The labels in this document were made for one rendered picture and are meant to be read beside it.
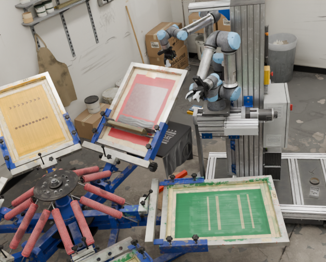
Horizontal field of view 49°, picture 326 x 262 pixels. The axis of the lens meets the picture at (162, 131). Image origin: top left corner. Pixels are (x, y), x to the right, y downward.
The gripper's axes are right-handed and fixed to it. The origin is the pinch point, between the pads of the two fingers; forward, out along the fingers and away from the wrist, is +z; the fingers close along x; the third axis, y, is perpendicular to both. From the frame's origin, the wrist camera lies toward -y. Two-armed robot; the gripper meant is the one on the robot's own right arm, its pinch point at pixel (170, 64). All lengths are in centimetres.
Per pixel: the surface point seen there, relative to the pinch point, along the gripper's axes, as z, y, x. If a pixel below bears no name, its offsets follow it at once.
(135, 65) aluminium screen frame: -11.2, -22.6, -18.2
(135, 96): -0.9, -11.4, -43.5
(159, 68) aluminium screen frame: -11.3, 2.9, -17.7
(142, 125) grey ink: 5, 8, -66
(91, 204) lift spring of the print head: -13, 24, -146
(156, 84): -4.5, 4.3, -29.9
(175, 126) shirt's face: 46, 8, -32
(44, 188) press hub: -28, -4, -153
